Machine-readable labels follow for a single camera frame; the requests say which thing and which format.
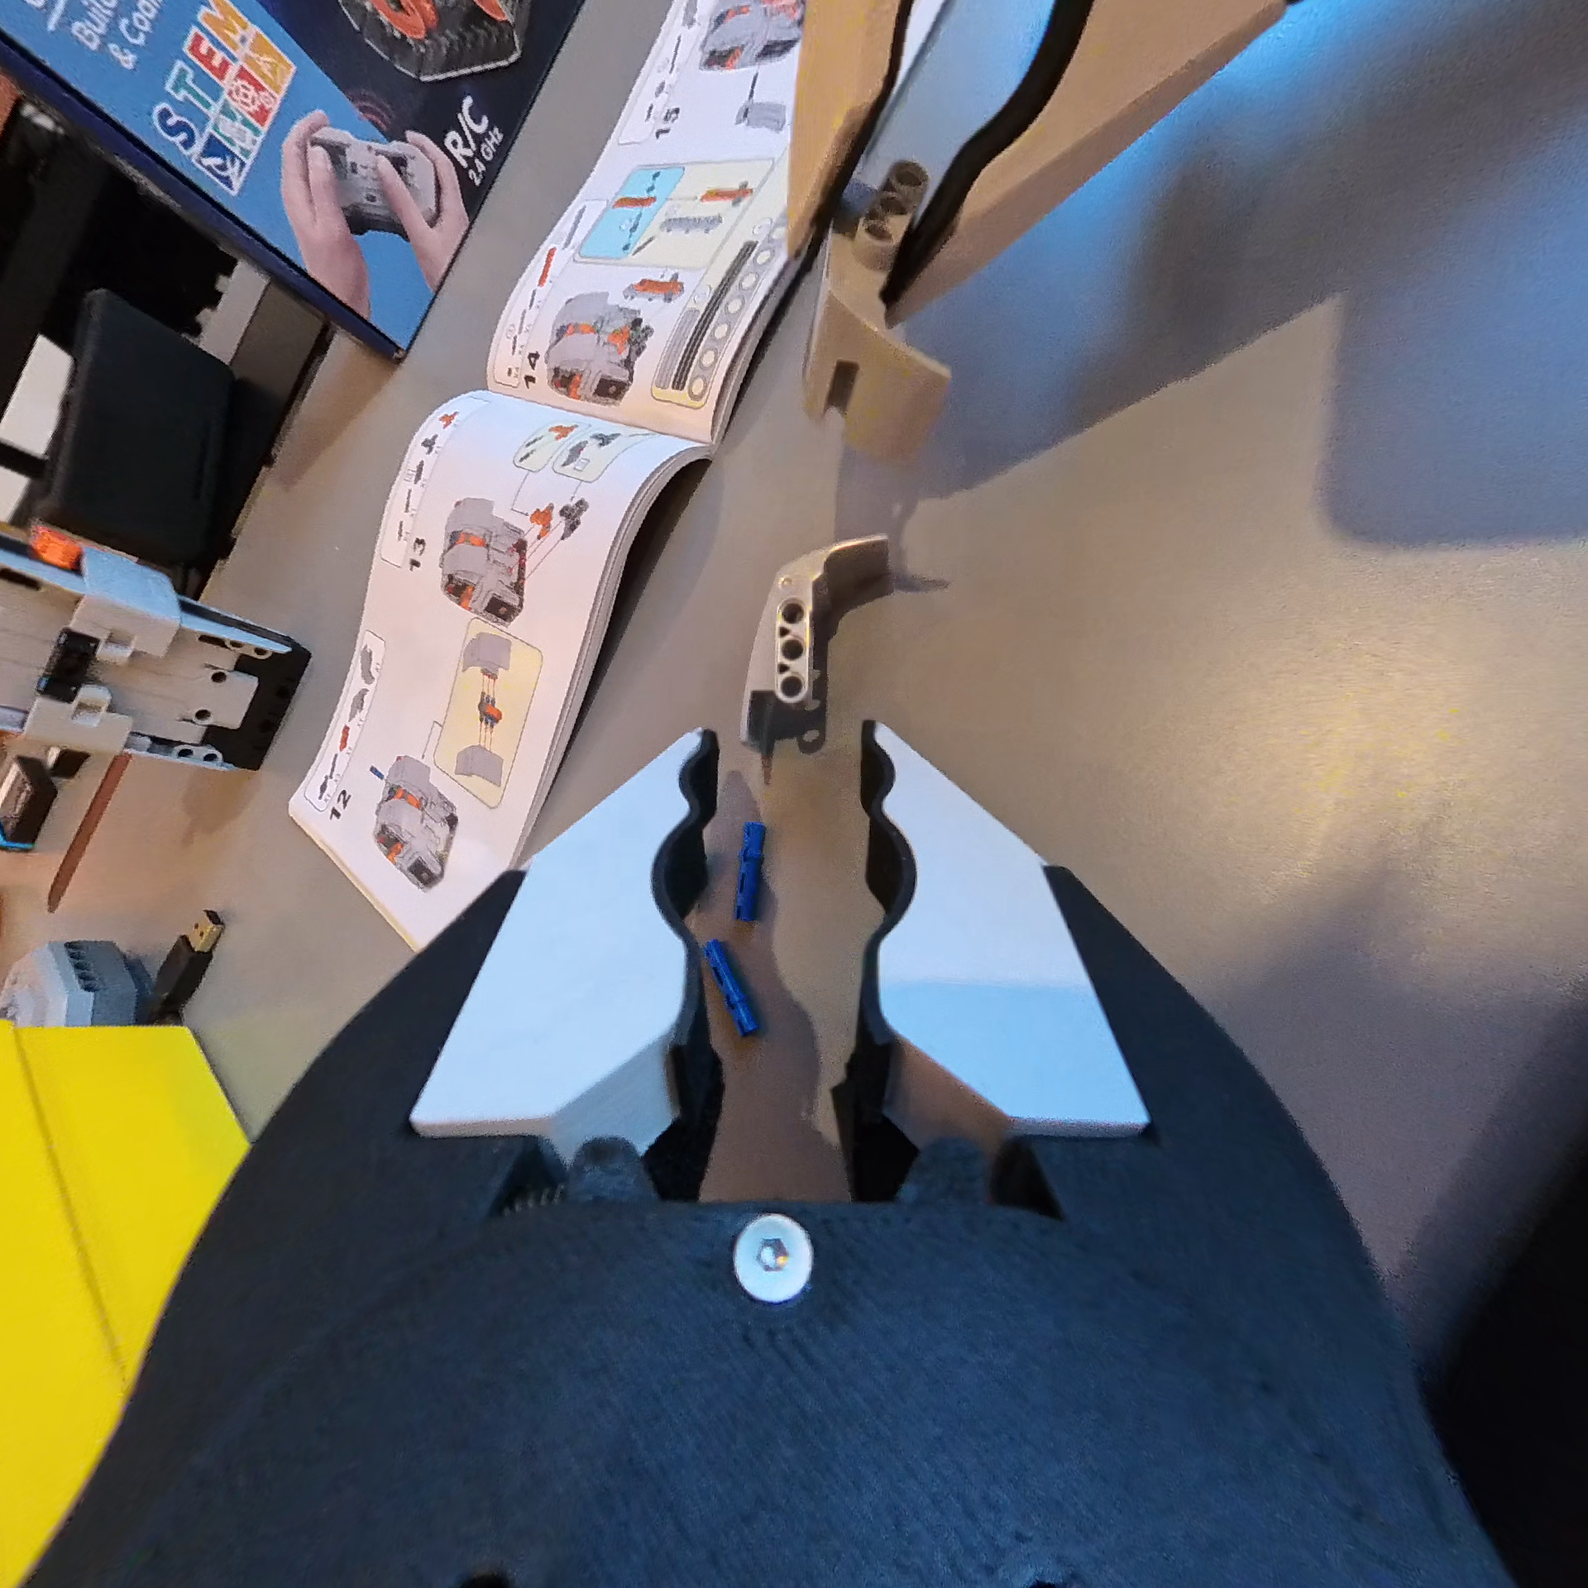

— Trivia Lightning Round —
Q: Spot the open instruction booklet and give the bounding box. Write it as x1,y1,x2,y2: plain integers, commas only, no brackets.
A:
289,0,951,956

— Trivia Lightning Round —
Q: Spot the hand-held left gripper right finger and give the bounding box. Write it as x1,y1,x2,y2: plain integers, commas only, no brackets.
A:
832,721,1151,1203

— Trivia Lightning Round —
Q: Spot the black rectangular box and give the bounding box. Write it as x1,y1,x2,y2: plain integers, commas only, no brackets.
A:
35,289,240,576

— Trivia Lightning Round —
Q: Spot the black usb cable plug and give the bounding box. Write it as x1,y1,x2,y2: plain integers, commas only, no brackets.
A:
146,908,230,1023

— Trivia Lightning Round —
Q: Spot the partly built robot model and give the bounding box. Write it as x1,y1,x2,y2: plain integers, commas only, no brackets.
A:
0,521,315,774

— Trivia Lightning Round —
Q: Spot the brown wooden strip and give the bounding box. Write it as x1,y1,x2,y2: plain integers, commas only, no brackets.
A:
46,749,135,914

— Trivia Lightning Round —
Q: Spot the yellow plastic bin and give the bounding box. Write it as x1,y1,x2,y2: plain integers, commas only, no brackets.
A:
0,1019,251,1588

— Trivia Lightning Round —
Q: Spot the small black battery pack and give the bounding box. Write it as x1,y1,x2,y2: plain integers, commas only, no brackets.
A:
0,755,62,856

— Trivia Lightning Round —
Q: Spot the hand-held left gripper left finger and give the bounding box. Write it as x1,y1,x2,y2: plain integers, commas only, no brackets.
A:
405,727,726,1203

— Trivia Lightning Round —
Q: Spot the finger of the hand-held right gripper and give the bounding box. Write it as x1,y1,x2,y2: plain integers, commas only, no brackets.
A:
881,0,1294,325
784,0,916,259

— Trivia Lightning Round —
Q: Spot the blue robot kit box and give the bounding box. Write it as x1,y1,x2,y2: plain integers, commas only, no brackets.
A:
0,0,588,359

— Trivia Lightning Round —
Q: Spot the grey curved panel brick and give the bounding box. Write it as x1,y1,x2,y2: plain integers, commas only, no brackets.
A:
803,160,956,463
741,536,893,755

